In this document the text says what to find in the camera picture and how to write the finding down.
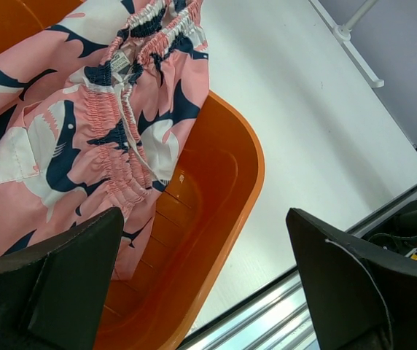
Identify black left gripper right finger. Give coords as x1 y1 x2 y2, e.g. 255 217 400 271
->
286 209 417 349

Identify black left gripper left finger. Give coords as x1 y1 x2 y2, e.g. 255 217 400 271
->
0 207 123 349

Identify pink shark print shorts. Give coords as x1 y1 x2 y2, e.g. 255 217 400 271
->
0 1 209 280

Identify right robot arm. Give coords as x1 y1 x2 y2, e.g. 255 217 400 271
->
362 201 417 261

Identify orange plastic basket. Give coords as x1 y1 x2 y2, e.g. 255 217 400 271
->
0 1 265 349

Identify metal clothes rack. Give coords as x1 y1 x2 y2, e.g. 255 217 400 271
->
308 0 386 88

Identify aluminium mounting rail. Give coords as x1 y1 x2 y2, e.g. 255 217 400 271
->
182 185 417 349

